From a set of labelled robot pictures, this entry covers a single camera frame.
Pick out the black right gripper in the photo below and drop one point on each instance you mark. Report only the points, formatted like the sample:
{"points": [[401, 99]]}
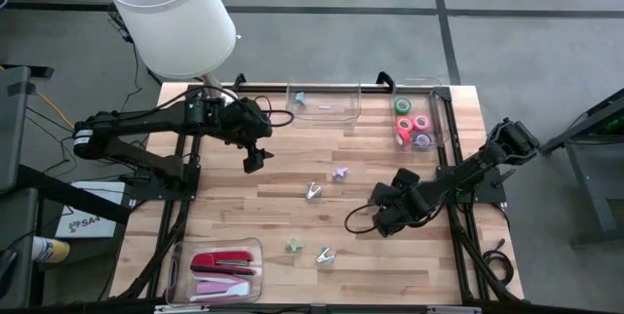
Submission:
{"points": [[400, 202]]}

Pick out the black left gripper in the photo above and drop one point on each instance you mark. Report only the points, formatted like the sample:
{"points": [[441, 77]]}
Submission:
{"points": [[253, 129]]}

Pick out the silver staple remover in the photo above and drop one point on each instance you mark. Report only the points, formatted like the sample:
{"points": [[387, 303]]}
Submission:
{"points": [[325, 256], [313, 192]]}

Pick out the purple tape roll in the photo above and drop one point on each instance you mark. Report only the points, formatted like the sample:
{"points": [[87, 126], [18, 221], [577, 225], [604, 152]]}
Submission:
{"points": [[416, 140]]}

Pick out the orange tape roll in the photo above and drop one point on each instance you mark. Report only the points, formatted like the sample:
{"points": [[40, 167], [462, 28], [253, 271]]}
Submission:
{"points": [[402, 137]]}

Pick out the purple staple remover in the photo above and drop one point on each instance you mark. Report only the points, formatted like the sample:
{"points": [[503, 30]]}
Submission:
{"points": [[339, 173]]}

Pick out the red tape roll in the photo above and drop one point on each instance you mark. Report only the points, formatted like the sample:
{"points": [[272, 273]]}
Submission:
{"points": [[399, 123]]}

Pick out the pink tape roll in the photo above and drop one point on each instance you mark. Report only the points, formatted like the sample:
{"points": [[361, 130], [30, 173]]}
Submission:
{"points": [[416, 122]]}

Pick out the green staple remover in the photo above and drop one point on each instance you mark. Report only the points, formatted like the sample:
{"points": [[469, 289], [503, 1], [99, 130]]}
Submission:
{"points": [[294, 245]]}

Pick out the green tape roll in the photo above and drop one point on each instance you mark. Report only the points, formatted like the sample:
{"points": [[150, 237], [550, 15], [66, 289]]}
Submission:
{"points": [[397, 106]]}

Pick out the red stapler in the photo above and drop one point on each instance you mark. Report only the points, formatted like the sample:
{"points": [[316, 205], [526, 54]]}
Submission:
{"points": [[219, 259]]}

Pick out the pink stapler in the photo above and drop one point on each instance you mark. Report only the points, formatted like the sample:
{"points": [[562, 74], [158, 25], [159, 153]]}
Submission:
{"points": [[219, 287]]}

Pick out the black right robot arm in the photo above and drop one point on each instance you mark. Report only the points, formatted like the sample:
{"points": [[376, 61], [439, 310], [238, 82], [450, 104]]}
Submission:
{"points": [[478, 168]]}

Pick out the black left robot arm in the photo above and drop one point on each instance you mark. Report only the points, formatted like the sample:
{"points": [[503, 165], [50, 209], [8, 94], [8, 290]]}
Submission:
{"points": [[146, 119]]}

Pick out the black clamp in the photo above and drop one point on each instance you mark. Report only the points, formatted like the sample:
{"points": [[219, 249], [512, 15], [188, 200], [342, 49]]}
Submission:
{"points": [[239, 80], [385, 80]]}

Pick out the clear plastic bin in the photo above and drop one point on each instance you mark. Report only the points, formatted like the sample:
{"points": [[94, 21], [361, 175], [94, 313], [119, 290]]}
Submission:
{"points": [[424, 92], [176, 280], [336, 104]]}

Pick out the silver table lamp white shade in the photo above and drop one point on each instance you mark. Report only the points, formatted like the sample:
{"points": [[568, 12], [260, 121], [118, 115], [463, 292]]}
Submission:
{"points": [[170, 16]]}

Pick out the black power adapter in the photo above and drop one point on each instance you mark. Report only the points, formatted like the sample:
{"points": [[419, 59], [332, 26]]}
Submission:
{"points": [[123, 32]]}

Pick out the white printed sign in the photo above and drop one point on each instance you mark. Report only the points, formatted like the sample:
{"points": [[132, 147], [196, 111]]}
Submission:
{"points": [[90, 223]]}

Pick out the dark grey metal cart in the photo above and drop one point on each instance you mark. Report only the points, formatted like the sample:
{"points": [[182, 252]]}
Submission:
{"points": [[597, 207]]}

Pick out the black diagonal beam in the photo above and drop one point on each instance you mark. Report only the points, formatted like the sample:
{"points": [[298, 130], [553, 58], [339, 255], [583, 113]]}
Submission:
{"points": [[73, 197]]}

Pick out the yellow and white can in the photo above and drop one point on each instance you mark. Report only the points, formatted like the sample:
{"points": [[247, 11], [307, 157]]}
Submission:
{"points": [[51, 250]]}

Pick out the dark grey case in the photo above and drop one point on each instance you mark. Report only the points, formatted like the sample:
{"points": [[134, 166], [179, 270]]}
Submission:
{"points": [[12, 129], [17, 226]]}

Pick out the black aluminium frame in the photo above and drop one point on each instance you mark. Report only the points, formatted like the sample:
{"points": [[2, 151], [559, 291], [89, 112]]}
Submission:
{"points": [[368, 89]]}

